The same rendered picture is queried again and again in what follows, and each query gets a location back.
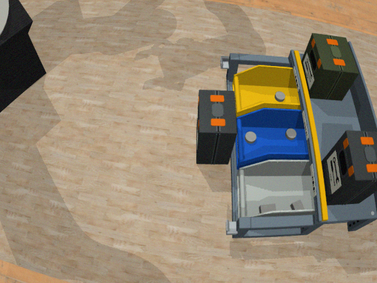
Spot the grey metal disc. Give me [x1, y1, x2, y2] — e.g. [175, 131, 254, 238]
[244, 131, 256, 144]
[275, 91, 285, 102]
[285, 129, 296, 140]

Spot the blue bin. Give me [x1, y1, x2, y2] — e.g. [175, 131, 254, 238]
[236, 108, 309, 170]

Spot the yellow open bin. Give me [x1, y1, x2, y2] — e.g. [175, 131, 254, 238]
[232, 65, 301, 118]

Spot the grey metal shelf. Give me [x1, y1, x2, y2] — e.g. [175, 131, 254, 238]
[220, 41, 377, 238]

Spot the grey open bin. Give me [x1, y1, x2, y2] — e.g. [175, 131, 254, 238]
[237, 160, 315, 218]

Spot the yellow flat bar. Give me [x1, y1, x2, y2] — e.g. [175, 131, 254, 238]
[294, 51, 328, 221]

